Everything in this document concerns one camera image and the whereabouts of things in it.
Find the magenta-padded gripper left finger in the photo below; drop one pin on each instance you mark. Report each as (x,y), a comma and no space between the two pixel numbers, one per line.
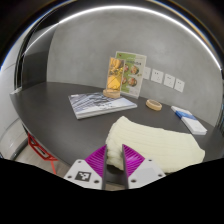
(83,171)

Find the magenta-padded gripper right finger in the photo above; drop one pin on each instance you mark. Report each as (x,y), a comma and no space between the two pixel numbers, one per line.
(143,171)

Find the cream knitted towel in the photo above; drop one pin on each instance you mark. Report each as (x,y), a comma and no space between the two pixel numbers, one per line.
(156,143)

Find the red metal table leg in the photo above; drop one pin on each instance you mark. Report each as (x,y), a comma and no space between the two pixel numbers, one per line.
(40,148)

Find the grey cover magazine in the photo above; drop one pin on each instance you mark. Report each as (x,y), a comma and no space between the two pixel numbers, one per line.
(100,104)

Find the blue and white booklet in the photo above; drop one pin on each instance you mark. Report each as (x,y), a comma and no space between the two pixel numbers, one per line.
(185,115)

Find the green menu sign stand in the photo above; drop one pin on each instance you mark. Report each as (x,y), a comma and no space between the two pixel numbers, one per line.
(135,71)

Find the orange acrylic sign wooden base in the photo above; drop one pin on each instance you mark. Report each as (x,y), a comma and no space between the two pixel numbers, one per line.
(114,75)

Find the curved ceiling light strip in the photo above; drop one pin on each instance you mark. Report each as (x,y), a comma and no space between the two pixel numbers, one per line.
(110,7)

